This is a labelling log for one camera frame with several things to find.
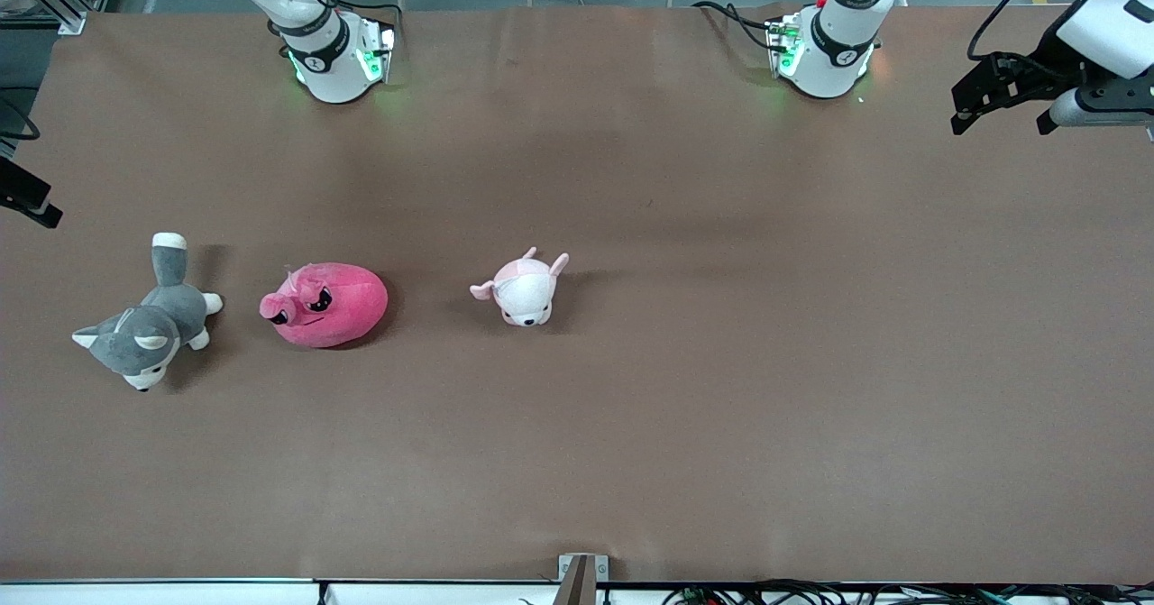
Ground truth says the small pale pink plush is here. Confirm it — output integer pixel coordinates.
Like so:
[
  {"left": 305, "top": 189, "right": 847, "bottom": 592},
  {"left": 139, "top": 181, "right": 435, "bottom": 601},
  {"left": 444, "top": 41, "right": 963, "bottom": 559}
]
[{"left": 469, "top": 246, "right": 571, "bottom": 328}]

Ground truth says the metal table edge bracket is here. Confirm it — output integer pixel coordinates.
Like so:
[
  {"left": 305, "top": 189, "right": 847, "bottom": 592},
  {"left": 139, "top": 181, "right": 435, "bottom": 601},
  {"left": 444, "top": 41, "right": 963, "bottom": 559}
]
[{"left": 554, "top": 554, "right": 609, "bottom": 605}]

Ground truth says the pink round plush toy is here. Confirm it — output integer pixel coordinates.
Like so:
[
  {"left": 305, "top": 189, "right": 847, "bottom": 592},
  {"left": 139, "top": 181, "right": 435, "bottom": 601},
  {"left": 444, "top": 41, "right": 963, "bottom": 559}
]
[{"left": 260, "top": 262, "right": 389, "bottom": 350}]

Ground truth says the white table edge rail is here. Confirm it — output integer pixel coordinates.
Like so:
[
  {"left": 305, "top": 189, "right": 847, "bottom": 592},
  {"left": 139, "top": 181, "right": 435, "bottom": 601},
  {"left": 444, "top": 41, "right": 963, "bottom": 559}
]
[{"left": 0, "top": 578, "right": 564, "bottom": 605}]

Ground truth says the black left base cable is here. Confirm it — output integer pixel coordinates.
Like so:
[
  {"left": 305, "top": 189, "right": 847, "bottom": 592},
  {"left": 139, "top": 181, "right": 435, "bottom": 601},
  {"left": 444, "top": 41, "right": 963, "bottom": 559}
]
[{"left": 691, "top": 0, "right": 787, "bottom": 56}]

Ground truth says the grey husky plush toy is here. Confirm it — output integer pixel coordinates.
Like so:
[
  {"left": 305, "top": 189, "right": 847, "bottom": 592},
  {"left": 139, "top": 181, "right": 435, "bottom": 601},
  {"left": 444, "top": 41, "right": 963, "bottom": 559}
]
[{"left": 72, "top": 232, "right": 224, "bottom": 393}]

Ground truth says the tangled black cables bundle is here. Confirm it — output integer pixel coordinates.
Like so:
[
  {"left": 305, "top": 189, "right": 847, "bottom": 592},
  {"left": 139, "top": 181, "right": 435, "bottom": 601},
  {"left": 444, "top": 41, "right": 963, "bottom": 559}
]
[{"left": 663, "top": 578, "right": 1154, "bottom": 605}]

